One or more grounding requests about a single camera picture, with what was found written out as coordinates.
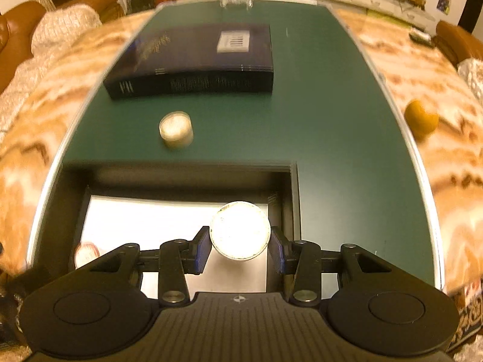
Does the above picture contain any black remote control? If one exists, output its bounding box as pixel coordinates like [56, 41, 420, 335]
[408, 28, 436, 48]

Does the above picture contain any brown leather sofa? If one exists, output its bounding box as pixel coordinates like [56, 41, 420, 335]
[432, 21, 483, 68]
[0, 0, 125, 95]

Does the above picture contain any lace cover right sofa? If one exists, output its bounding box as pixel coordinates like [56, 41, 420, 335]
[457, 58, 483, 103]

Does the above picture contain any dark blue cardboard box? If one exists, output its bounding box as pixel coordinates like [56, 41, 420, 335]
[103, 23, 274, 100]

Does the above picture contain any brown leather sofa left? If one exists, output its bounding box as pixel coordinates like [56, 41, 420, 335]
[0, 0, 125, 95]

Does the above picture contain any white lace sofa cover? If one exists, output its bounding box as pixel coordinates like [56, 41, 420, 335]
[1, 1, 101, 136]

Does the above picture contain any open black tray box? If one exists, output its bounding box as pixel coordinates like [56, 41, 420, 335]
[27, 160, 301, 277]

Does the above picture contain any cream round container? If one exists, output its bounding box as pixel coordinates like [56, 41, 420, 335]
[159, 111, 194, 149]

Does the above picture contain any round container red label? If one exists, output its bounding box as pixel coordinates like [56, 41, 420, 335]
[74, 242, 101, 269]

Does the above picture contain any orange fruit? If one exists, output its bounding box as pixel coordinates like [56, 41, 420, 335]
[404, 100, 440, 141]

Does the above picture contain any brown leather sofa right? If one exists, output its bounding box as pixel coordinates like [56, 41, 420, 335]
[432, 21, 483, 68]

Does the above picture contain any round container white lid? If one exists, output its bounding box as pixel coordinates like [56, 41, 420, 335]
[210, 201, 271, 262]

